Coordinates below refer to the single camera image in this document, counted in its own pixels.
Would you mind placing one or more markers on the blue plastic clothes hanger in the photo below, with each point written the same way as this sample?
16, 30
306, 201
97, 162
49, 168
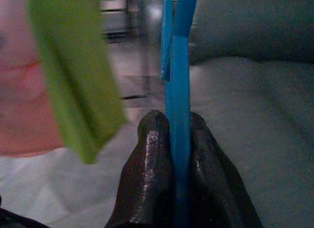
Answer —
180, 90

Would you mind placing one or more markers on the dark green leather sofa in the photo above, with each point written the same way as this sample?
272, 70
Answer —
257, 115

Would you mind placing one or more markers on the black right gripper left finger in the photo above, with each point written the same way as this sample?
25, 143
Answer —
147, 176

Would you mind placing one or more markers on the green garment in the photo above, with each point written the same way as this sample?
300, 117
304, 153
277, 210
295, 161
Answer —
78, 78

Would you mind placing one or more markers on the orange cartoon print garment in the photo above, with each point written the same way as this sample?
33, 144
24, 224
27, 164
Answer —
19, 103

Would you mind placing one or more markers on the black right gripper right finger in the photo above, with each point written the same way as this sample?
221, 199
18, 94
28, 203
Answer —
213, 184

